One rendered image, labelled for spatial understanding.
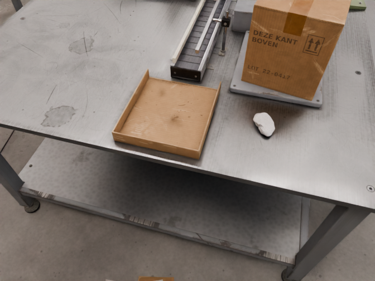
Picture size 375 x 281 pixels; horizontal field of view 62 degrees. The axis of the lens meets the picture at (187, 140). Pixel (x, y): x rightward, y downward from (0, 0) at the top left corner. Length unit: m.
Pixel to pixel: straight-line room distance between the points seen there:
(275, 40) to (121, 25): 0.70
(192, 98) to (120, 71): 0.29
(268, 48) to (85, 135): 0.61
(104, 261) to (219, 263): 0.56
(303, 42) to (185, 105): 0.39
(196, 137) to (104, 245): 0.94
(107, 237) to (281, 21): 1.29
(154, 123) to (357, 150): 0.60
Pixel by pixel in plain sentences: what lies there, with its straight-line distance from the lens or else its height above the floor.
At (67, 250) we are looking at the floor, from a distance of 1.75.
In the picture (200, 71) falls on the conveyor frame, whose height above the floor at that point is 0.87.
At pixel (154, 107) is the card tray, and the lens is 1.01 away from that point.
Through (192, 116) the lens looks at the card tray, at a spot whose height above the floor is 0.83.
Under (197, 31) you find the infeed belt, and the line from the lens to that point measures 1.27.
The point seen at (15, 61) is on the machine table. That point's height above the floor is 0.83.
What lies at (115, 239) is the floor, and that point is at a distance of 1.70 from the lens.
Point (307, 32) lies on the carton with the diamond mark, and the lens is 0.95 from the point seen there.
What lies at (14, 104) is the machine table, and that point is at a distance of 1.17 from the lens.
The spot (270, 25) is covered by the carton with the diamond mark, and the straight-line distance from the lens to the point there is 0.96.
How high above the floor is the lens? 1.55
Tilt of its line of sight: 51 degrees down
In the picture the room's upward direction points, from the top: straight up
